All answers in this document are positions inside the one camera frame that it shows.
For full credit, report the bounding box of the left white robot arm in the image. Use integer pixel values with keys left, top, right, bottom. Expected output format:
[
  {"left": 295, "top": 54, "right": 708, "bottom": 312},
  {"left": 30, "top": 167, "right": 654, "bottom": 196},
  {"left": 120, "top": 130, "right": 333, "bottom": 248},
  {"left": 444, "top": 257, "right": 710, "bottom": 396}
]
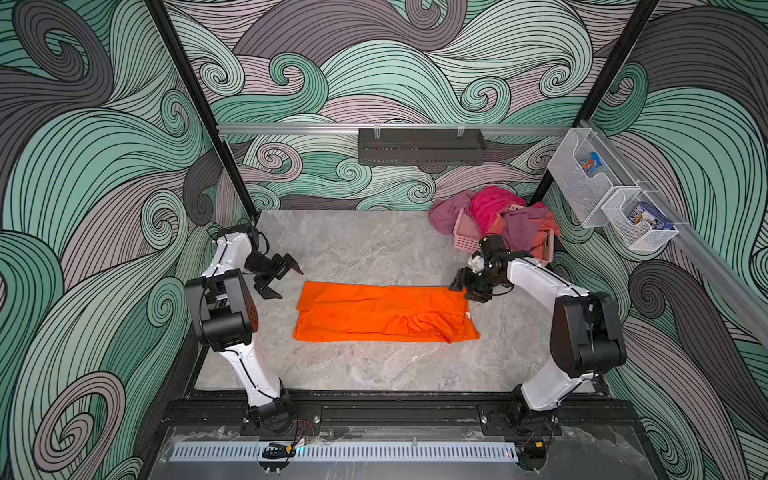
[{"left": 185, "top": 224, "right": 302, "bottom": 434}]

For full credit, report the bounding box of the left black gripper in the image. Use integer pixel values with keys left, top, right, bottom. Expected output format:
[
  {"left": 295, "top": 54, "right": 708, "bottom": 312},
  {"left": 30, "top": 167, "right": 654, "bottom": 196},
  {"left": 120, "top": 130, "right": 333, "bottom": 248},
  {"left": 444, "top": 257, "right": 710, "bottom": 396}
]
[{"left": 246, "top": 254, "right": 302, "bottom": 299}]

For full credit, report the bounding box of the aluminium wall rail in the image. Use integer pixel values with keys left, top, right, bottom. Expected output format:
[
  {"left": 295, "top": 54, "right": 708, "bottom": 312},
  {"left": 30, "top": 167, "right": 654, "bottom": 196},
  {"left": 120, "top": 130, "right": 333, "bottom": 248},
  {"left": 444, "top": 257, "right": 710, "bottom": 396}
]
[
  {"left": 217, "top": 122, "right": 571, "bottom": 136},
  {"left": 579, "top": 120, "right": 767, "bottom": 347}
]

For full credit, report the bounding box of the black corner frame post left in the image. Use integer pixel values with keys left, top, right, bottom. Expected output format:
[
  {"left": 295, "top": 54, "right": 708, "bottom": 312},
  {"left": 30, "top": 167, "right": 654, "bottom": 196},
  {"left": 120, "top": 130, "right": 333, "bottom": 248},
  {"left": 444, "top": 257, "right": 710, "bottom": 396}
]
[{"left": 145, "top": 0, "right": 261, "bottom": 225}]

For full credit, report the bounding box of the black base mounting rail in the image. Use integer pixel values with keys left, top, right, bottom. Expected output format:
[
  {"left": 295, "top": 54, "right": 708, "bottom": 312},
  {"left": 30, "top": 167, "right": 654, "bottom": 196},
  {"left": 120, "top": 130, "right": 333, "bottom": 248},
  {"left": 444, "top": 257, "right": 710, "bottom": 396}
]
[{"left": 167, "top": 388, "right": 637, "bottom": 439}]

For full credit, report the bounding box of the red blue small item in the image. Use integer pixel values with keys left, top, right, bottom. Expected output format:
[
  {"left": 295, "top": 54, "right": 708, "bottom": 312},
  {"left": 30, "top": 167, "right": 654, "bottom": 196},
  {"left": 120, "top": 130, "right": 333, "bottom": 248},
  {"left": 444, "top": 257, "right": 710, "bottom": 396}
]
[{"left": 579, "top": 151, "right": 604, "bottom": 177}]

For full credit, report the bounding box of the clear plastic bin upper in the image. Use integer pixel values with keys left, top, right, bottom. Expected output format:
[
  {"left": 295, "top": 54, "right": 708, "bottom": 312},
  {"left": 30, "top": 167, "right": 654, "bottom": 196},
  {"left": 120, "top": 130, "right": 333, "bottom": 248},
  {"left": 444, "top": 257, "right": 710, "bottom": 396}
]
[{"left": 548, "top": 128, "right": 620, "bottom": 228}]

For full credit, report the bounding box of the black corner frame post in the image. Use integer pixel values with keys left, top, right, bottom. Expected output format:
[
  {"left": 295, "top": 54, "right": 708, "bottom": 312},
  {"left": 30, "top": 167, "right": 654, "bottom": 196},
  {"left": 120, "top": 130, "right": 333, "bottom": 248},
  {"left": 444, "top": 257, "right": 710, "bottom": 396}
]
[
  {"left": 145, "top": 0, "right": 261, "bottom": 225},
  {"left": 530, "top": 0, "right": 660, "bottom": 204}
]

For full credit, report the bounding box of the black corner frame post right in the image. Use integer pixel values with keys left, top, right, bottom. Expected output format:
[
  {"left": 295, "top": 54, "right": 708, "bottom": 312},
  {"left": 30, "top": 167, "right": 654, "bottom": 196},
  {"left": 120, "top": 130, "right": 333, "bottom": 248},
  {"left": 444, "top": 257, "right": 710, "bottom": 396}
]
[{"left": 530, "top": 0, "right": 660, "bottom": 204}]

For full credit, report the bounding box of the orange t-shirt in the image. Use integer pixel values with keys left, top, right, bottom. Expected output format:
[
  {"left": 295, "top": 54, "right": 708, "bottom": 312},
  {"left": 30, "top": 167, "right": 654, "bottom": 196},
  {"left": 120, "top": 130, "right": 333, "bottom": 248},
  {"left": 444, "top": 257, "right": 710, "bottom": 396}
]
[{"left": 293, "top": 282, "right": 481, "bottom": 344}]

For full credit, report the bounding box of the magenta pink t-shirt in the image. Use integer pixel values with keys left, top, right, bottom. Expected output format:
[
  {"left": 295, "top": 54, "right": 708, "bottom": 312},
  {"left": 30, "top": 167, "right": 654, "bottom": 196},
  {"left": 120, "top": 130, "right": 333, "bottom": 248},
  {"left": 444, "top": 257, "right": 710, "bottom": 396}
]
[{"left": 469, "top": 186, "right": 526, "bottom": 235}]

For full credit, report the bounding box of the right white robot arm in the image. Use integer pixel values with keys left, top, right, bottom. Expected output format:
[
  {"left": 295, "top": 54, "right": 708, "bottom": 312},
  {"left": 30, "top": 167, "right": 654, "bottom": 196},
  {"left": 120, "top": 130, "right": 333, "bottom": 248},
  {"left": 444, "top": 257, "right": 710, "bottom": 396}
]
[{"left": 450, "top": 234, "right": 627, "bottom": 433}]

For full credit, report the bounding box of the black perforated wall tray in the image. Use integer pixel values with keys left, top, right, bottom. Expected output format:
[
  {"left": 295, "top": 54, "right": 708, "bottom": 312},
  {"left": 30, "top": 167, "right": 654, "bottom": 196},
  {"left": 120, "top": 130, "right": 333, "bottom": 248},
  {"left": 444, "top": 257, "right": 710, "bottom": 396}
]
[{"left": 357, "top": 129, "right": 487, "bottom": 173}]

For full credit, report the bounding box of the aluminium back wall rail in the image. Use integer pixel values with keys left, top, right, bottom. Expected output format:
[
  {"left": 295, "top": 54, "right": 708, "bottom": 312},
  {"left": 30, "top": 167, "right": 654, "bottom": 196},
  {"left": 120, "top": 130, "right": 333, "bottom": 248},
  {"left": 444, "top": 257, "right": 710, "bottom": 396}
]
[{"left": 217, "top": 122, "right": 571, "bottom": 136}]

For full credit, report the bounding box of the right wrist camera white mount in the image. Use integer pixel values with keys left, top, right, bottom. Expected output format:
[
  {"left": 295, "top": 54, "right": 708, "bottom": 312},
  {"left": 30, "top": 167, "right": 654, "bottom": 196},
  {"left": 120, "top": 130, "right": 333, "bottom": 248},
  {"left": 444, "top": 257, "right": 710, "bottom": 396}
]
[{"left": 467, "top": 252, "right": 485, "bottom": 274}]

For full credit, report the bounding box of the blue white small box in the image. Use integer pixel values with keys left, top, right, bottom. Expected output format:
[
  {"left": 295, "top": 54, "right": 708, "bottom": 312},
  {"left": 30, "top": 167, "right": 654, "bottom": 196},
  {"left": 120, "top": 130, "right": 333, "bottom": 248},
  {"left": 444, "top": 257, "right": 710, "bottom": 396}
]
[{"left": 628, "top": 201, "right": 674, "bottom": 230}]

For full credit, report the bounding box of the aluminium right wall rail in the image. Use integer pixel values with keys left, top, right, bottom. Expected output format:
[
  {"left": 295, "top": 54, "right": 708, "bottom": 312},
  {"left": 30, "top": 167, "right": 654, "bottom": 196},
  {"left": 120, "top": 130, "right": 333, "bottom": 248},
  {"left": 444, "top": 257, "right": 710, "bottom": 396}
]
[{"left": 579, "top": 120, "right": 767, "bottom": 347}]

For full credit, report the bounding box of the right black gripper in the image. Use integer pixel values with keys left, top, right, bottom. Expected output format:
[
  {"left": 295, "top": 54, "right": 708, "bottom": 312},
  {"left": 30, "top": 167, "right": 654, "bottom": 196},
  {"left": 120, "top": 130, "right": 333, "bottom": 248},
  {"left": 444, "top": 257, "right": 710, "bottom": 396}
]
[{"left": 453, "top": 267, "right": 504, "bottom": 302}]

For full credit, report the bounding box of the clear plastic bin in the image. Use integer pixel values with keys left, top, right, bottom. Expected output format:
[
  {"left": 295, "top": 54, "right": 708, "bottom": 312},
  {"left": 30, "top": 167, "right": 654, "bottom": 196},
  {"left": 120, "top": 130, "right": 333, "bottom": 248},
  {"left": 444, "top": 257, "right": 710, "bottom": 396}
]
[
  {"left": 601, "top": 187, "right": 678, "bottom": 253},
  {"left": 548, "top": 128, "right": 620, "bottom": 228}
]

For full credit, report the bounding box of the clear plastic bin lower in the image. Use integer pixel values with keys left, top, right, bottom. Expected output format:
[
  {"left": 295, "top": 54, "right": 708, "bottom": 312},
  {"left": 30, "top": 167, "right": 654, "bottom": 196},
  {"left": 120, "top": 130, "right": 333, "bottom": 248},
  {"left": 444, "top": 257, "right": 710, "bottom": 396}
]
[{"left": 601, "top": 187, "right": 678, "bottom": 253}]

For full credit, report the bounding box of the coral salmon t-shirt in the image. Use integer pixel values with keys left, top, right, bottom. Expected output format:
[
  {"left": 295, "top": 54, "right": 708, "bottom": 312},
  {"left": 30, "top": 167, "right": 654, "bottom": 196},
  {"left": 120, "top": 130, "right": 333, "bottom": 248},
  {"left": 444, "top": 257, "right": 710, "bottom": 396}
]
[{"left": 484, "top": 205, "right": 560, "bottom": 263}]

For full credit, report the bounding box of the mauve purple t-shirt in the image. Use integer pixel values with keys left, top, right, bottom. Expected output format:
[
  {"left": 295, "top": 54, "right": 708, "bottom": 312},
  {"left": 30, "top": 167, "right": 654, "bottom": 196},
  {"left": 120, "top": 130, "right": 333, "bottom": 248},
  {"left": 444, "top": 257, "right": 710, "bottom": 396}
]
[
  {"left": 501, "top": 206, "right": 557, "bottom": 255},
  {"left": 427, "top": 190, "right": 475, "bottom": 235}
]

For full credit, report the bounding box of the pink perforated plastic basket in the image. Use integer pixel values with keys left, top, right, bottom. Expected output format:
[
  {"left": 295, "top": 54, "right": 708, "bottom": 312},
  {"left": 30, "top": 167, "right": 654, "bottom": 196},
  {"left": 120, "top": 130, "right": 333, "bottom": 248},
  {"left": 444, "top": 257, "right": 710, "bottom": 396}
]
[{"left": 452, "top": 209, "right": 555, "bottom": 265}]

